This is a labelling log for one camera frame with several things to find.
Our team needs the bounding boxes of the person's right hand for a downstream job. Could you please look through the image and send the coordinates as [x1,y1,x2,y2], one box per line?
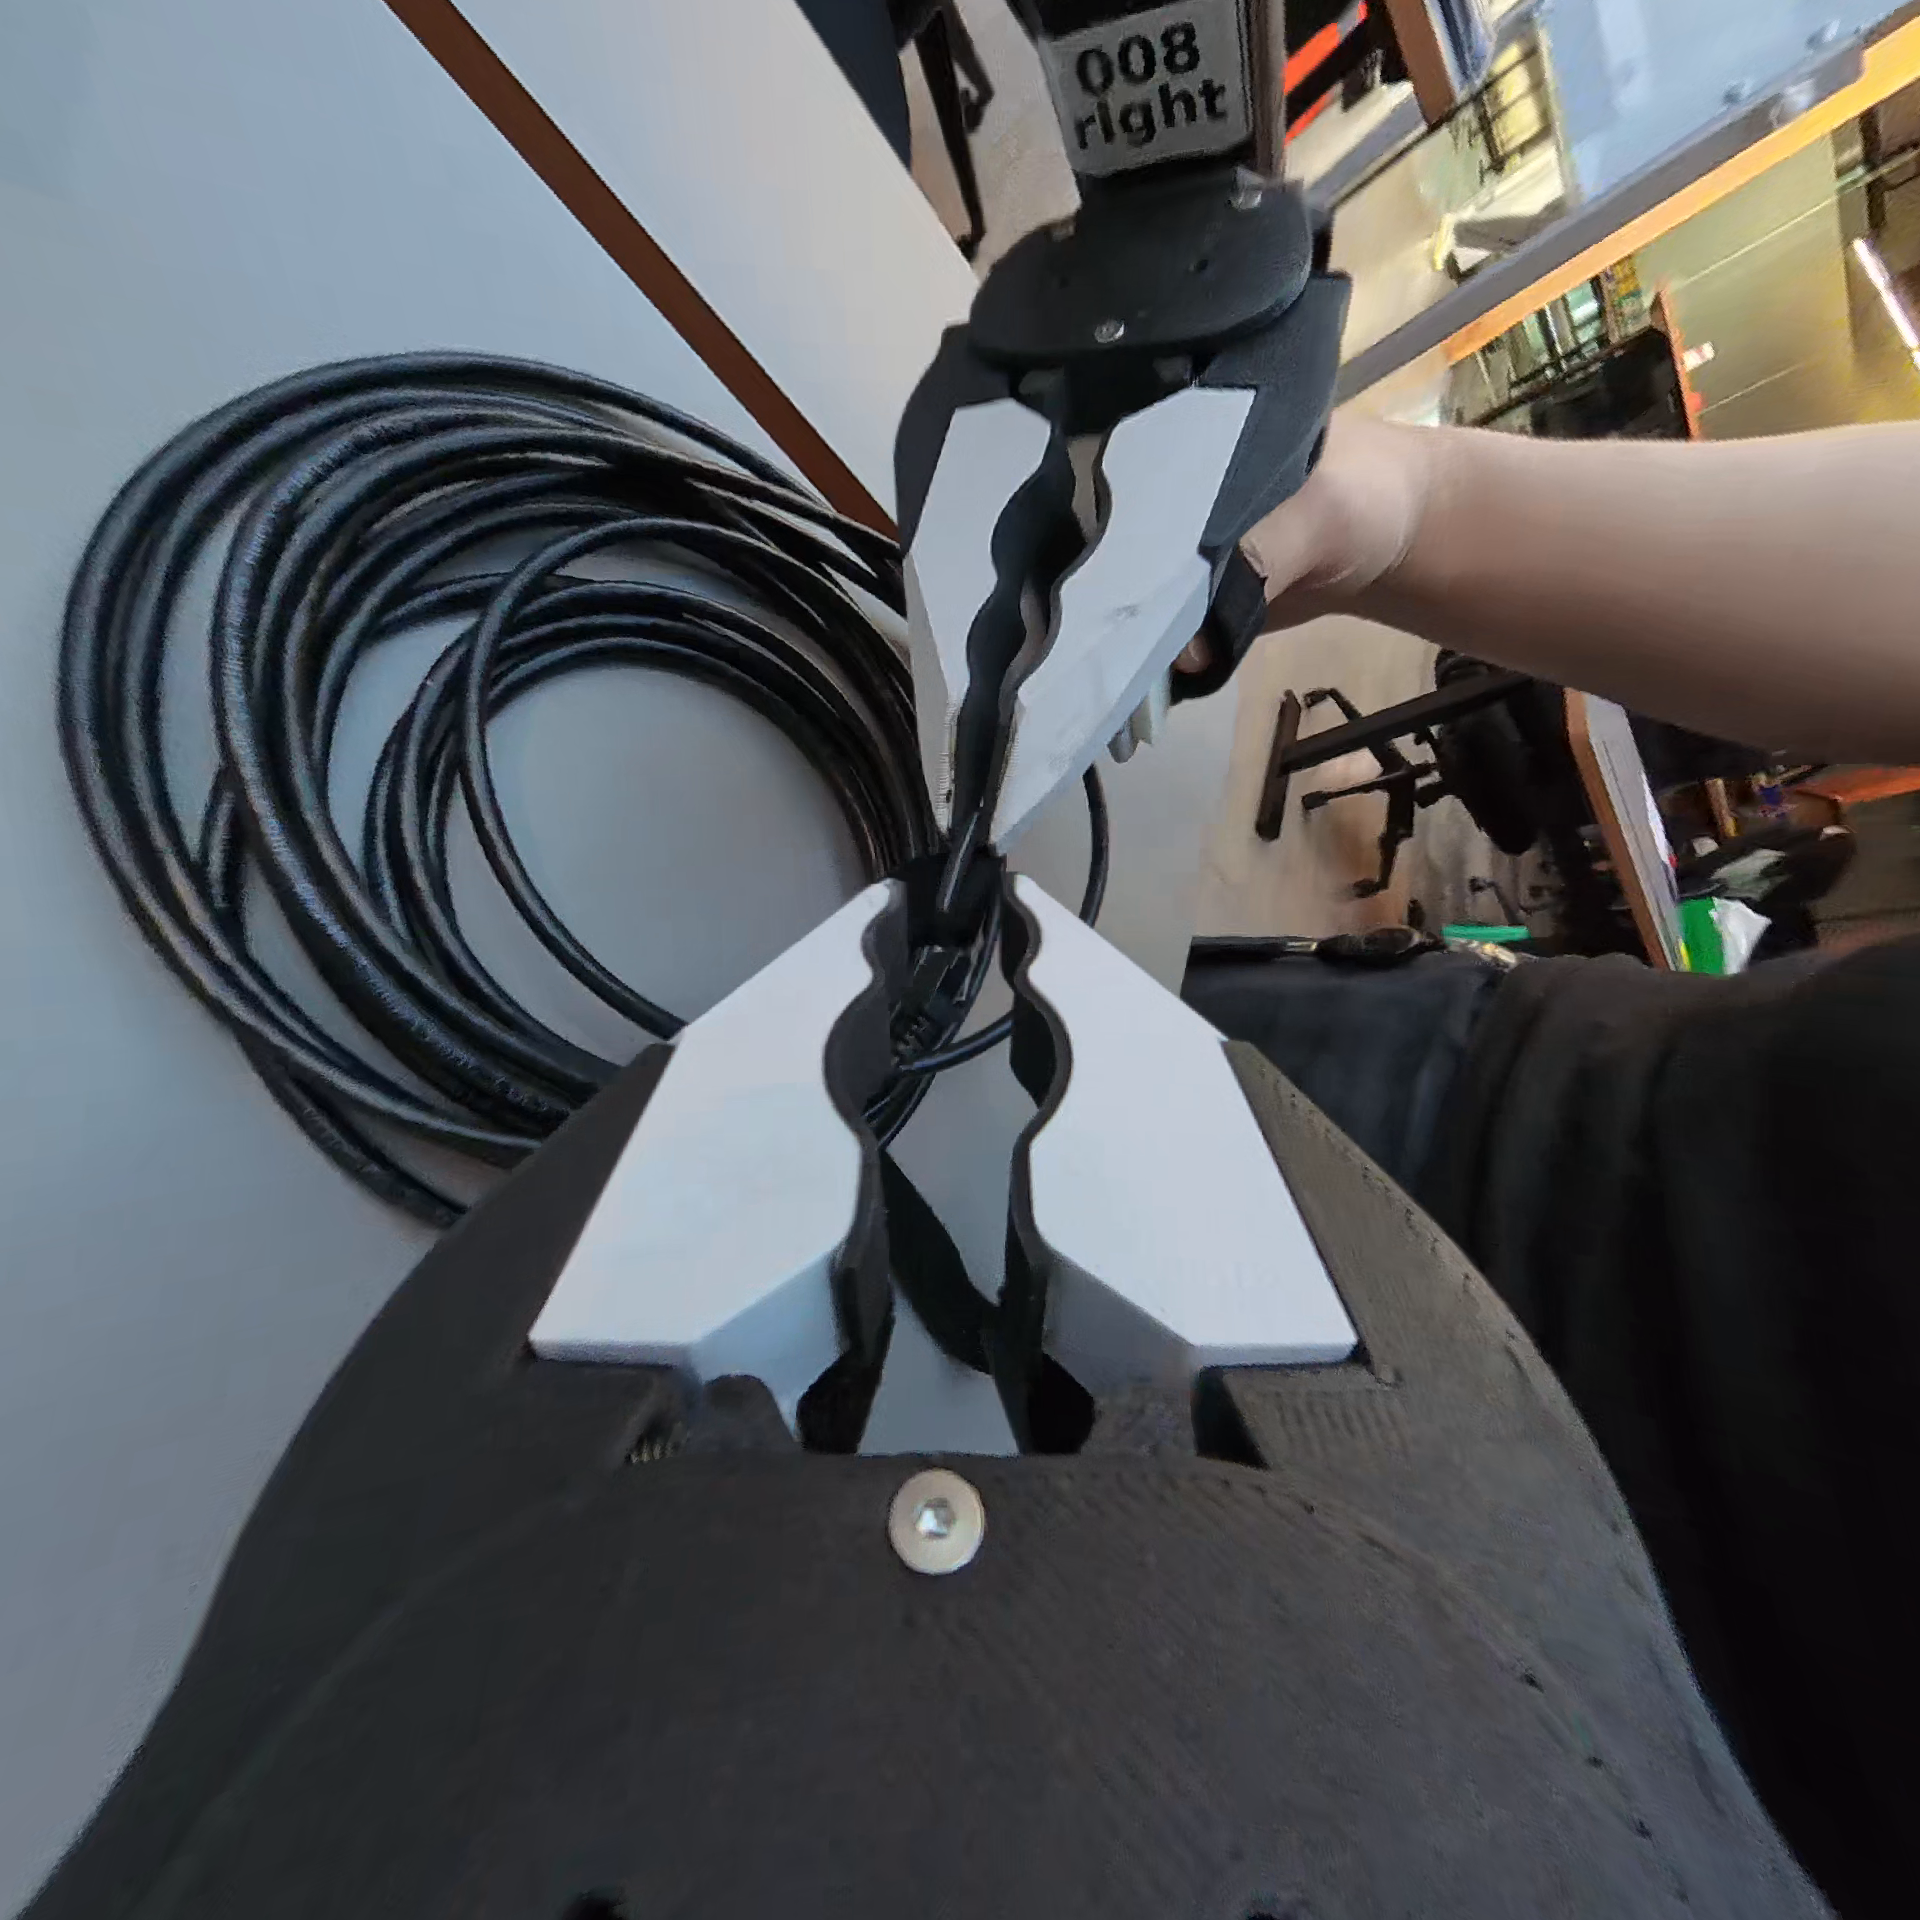
[1174,412,1447,680]

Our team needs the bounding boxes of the green bin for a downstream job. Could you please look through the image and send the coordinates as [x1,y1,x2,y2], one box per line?
[1672,894,1777,973]

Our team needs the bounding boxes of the person's dark clothing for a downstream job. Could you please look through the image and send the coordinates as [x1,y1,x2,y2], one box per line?
[1184,935,1920,1920]

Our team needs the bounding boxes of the wood-edged grey desk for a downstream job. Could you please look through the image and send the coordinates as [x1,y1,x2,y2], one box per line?
[1560,690,1690,970]

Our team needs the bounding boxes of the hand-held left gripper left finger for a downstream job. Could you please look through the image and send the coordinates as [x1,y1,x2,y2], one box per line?
[528,881,902,1454]

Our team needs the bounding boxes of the person's right forearm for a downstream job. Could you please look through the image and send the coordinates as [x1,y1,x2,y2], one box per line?
[1394,415,1920,768]

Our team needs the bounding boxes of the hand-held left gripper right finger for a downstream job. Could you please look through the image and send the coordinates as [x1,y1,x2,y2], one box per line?
[996,874,1363,1454]

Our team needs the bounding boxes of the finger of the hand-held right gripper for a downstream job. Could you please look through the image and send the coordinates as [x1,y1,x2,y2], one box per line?
[897,402,1074,849]
[982,383,1260,853]

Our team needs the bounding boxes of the black velcro strap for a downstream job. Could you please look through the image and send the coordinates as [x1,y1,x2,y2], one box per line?
[876,1153,1052,1373]

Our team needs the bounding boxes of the long black cable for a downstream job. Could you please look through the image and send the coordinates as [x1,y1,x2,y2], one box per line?
[56,351,1112,1232]

